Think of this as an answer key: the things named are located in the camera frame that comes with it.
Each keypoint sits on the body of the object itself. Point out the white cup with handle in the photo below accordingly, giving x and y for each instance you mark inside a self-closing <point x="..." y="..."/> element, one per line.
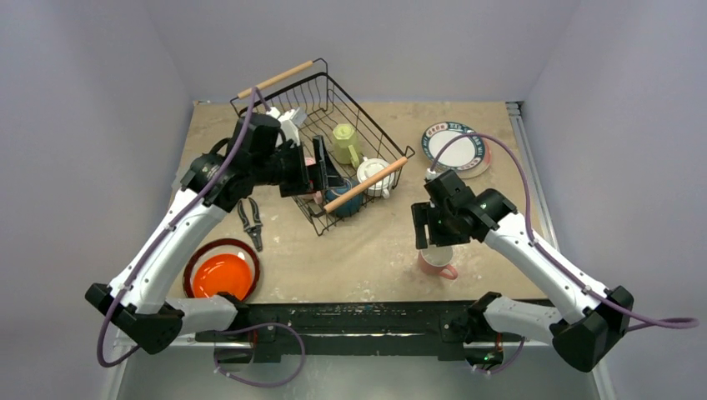
<point x="368" y="168"/>

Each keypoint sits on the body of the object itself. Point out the orange plate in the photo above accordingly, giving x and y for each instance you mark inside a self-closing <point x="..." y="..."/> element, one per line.
<point x="223" y="273"/>

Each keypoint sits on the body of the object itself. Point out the black pliers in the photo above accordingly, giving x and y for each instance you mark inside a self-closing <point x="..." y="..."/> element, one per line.
<point x="252" y="224"/>

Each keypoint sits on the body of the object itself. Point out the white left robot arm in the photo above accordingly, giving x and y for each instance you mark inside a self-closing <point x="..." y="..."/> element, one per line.
<point x="137" y="301"/>

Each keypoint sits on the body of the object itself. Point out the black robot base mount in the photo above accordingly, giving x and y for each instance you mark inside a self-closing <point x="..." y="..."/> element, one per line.
<point x="445" y="330"/>

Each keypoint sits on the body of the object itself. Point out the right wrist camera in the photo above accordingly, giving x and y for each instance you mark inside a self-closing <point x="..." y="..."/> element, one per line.
<point x="430" y="175"/>

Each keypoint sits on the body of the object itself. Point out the green rimmed white plate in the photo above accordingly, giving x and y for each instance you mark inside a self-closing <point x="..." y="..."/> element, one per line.
<point x="438" y="141"/>

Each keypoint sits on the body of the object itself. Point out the yellow-green mug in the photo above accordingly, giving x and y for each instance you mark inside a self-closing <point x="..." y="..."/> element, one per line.
<point x="346" y="149"/>

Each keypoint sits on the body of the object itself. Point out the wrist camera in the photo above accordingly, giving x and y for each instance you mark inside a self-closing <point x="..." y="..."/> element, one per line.
<point x="430" y="175"/>
<point x="291" y="121"/>

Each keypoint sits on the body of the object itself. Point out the black wire dish rack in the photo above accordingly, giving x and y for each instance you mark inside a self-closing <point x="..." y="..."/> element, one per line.
<point x="326" y="103"/>

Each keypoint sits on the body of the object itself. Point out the dusty pink mug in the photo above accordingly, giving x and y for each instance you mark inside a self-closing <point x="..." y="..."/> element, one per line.
<point x="436" y="261"/>

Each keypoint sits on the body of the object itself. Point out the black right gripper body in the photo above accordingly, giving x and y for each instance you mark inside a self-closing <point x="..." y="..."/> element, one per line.
<point x="432" y="235"/>

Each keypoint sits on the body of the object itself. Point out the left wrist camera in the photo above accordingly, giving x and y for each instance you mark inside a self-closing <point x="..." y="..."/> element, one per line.
<point x="291" y="121"/>

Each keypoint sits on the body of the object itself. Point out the dark red clear plate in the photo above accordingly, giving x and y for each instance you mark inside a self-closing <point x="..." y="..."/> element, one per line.
<point x="224" y="245"/>

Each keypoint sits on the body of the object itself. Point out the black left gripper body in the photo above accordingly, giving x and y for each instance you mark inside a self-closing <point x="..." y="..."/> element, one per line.
<point x="286" y="167"/>

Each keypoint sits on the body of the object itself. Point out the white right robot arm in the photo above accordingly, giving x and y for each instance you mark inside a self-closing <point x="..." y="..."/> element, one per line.
<point x="581" y="324"/>

